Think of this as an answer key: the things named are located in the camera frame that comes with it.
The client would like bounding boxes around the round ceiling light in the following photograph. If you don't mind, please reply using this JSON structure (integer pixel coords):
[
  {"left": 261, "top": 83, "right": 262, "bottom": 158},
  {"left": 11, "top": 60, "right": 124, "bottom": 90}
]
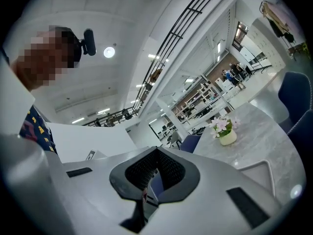
[{"left": 103, "top": 46, "right": 116, "bottom": 59}]

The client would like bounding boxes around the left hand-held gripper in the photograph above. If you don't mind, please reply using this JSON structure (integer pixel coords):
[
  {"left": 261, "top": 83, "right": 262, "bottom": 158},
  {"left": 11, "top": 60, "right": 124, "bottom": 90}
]
[{"left": 45, "top": 122, "right": 138, "bottom": 164}]

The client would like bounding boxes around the black metal railing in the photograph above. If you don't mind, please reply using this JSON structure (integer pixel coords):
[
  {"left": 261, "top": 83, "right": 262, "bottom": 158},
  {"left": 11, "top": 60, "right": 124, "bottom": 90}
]
[{"left": 82, "top": 0, "right": 220, "bottom": 127}]

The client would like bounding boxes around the person's head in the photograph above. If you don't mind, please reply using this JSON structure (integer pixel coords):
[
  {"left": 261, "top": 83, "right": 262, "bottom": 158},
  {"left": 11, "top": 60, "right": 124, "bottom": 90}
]
[{"left": 11, "top": 25, "right": 83, "bottom": 92}]

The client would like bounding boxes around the clothes rack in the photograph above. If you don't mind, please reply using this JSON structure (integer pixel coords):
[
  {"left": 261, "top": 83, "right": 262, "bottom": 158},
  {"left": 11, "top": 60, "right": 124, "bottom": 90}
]
[{"left": 258, "top": 0, "right": 297, "bottom": 44}]

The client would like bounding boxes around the white square dish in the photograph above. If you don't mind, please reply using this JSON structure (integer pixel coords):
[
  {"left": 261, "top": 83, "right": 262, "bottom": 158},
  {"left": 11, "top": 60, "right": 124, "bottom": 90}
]
[{"left": 237, "top": 159, "right": 276, "bottom": 198}]

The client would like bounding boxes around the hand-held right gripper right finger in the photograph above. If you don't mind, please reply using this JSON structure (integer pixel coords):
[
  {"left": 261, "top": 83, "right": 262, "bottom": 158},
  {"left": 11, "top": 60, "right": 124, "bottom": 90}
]
[{"left": 144, "top": 146, "right": 282, "bottom": 235}]

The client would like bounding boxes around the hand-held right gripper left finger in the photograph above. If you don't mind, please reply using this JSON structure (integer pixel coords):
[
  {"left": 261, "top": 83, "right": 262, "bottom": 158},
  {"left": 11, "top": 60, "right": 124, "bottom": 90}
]
[{"left": 58, "top": 146, "right": 159, "bottom": 235}]

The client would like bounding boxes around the grey chair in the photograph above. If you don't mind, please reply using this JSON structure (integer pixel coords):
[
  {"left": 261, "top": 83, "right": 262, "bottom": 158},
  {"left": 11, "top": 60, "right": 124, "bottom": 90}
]
[{"left": 168, "top": 130, "right": 183, "bottom": 148}]

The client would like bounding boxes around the dark blue chair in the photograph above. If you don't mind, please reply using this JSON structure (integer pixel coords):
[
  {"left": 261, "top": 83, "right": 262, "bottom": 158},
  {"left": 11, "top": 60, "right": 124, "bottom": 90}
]
[
  {"left": 277, "top": 71, "right": 313, "bottom": 132},
  {"left": 180, "top": 134, "right": 201, "bottom": 154},
  {"left": 287, "top": 109, "right": 313, "bottom": 161}
]

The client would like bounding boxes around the white pot of pink flowers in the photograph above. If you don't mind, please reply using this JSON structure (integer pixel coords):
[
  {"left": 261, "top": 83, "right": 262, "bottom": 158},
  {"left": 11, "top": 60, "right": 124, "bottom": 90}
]
[{"left": 207, "top": 115, "right": 242, "bottom": 146}]

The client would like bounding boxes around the black head-worn camera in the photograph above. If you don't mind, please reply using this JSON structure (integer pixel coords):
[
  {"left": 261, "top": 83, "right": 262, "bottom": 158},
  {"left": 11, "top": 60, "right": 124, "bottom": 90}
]
[{"left": 77, "top": 28, "right": 97, "bottom": 57}]

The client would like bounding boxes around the person's navy printed shirt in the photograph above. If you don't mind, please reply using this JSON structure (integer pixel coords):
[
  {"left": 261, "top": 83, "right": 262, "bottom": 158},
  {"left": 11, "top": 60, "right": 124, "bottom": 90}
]
[{"left": 19, "top": 105, "right": 58, "bottom": 154}]

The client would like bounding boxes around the white shelving unit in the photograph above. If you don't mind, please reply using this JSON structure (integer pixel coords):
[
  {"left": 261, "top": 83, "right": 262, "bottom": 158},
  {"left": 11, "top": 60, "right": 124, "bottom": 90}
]
[{"left": 195, "top": 81, "right": 222, "bottom": 110}]

